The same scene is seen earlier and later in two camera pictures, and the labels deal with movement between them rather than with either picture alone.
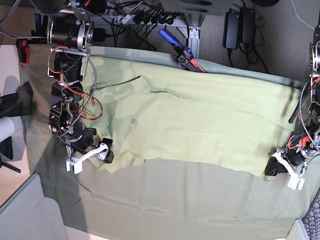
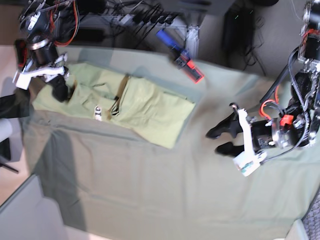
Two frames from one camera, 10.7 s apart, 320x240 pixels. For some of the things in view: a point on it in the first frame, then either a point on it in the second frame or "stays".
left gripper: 100,148 to 58,84
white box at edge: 28,215 stays
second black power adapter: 247,25 stays
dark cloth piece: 18,104 stays
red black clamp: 23,51 stays
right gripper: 296,156 to 282,131
